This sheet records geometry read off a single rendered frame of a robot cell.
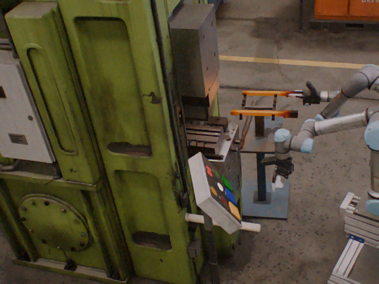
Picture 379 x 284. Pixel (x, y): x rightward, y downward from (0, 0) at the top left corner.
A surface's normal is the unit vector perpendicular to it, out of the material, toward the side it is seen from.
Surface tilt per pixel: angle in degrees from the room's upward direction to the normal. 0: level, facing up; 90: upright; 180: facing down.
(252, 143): 0
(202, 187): 30
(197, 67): 90
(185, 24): 0
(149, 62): 89
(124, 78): 89
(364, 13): 90
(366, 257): 0
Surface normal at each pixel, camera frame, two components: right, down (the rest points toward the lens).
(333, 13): -0.33, 0.61
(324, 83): -0.11, -0.79
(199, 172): -0.59, -0.59
